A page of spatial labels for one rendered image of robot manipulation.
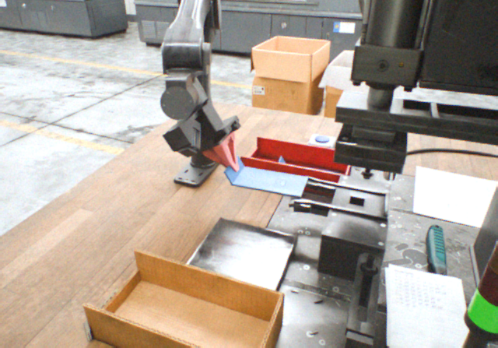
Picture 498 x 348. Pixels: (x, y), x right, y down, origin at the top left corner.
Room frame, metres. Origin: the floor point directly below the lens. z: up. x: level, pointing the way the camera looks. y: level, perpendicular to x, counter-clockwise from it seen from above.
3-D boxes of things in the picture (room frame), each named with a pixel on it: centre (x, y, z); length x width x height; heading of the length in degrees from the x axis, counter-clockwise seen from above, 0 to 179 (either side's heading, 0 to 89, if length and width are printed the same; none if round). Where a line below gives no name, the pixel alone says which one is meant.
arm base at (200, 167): (0.85, 0.11, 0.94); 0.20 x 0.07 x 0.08; 159
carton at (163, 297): (0.35, 0.09, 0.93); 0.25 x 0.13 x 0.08; 69
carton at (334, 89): (2.91, -0.96, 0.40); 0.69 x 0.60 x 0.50; 155
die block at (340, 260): (0.55, -0.21, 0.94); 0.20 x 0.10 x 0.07; 159
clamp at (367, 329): (0.37, -0.17, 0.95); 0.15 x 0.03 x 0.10; 159
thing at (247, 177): (0.64, -0.04, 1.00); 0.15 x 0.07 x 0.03; 70
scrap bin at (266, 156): (0.80, -0.12, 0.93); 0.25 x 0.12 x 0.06; 69
